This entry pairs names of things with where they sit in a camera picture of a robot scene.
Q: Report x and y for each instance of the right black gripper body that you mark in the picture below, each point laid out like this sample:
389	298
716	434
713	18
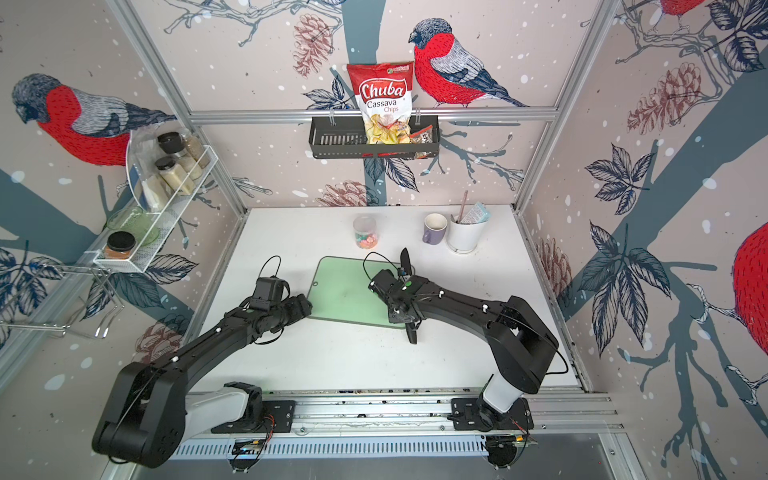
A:
392	317

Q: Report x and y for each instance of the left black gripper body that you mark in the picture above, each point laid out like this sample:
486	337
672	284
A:
290	311

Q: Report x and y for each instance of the green cutting board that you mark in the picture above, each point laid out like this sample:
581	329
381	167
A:
340	292

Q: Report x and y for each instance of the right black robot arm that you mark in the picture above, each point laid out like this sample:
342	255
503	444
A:
523	347

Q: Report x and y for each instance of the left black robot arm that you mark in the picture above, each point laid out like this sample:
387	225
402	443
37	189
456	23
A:
144	418

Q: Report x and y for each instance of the purple mug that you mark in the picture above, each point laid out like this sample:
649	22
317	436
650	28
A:
434	228

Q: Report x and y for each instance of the clear candy jar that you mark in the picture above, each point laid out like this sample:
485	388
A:
365	232

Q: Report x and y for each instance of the white utensil cup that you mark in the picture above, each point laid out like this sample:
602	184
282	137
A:
464	238

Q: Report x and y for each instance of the pink straw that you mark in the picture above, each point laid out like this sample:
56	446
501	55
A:
462	207

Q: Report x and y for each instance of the small snack packet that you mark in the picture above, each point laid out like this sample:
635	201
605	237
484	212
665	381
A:
423	136

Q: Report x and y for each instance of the green glass bowl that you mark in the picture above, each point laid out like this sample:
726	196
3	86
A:
138	222

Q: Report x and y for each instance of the orange jar black lid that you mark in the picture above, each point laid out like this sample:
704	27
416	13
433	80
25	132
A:
120	245

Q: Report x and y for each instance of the red cassava chips bag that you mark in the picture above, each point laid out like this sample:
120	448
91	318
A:
383	93

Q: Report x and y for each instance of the black lid spice jar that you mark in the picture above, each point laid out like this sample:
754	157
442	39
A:
172	144

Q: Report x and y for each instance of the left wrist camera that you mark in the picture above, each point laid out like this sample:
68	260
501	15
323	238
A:
268	293

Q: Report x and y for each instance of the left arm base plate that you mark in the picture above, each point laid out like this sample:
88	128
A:
274	417

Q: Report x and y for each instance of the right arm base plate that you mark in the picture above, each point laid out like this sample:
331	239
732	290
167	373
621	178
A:
474	414

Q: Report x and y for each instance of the black wire basket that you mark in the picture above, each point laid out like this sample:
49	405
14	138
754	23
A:
345	138

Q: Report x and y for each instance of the wire wall rack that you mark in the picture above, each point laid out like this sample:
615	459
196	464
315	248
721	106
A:
58	300

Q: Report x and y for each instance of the clear acrylic wall shelf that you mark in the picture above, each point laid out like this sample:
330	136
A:
150	192

